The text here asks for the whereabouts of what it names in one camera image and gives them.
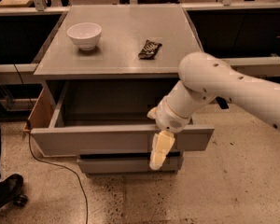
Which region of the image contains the black shoe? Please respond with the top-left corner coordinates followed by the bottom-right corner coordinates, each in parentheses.
top-left (0, 174), bottom-right (23, 208)

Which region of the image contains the grey metal rail frame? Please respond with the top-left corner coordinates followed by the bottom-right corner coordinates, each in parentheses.
top-left (0, 3), bottom-right (280, 85)

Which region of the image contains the cardboard box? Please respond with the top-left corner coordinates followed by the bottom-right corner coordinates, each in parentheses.
top-left (23, 90), bottom-right (53, 133)

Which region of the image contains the white bowl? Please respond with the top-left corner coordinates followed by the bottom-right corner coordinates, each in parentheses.
top-left (67, 22), bottom-right (102, 50)

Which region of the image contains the grey top drawer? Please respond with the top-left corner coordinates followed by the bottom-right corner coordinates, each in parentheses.
top-left (30, 81), bottom-right (215, 157)

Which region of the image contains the grey drawer cabinet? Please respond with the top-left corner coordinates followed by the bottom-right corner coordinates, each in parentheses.
top-left (33, 4), bottom-right (211, 175)

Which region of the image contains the black caster wheel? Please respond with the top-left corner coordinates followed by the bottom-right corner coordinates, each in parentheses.
top-left (13, 194), bottom-right (28, 207)

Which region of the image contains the grey bottom drawer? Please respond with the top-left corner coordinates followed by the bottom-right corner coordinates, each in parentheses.
top-left (77, 152), bottom-right (184, 175)

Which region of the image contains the grey drawer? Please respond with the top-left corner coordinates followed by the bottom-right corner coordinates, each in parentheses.
top-left (30, 81), bottom-right (215, 157)
top-left (77, 152), bottom-right (184, 175)

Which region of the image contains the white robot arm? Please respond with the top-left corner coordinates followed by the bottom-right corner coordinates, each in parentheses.
top-left (147, 52), bottom-right (280, 170)

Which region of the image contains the dark snack wrapper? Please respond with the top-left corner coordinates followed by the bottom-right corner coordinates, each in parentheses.
top-left (138, 40), bottom-right (162, 60)

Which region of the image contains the black bracket under rail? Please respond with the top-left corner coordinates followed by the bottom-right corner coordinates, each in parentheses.
top-left (216, 97), bottom-right (229, 109)

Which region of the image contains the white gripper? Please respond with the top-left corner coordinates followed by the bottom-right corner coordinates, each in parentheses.
top-left (147, 97), bottom-right (190, 171)

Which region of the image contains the black floor cable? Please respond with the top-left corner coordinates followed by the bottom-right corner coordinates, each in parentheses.
top-left (12, 63), bottom-right (90, 224)

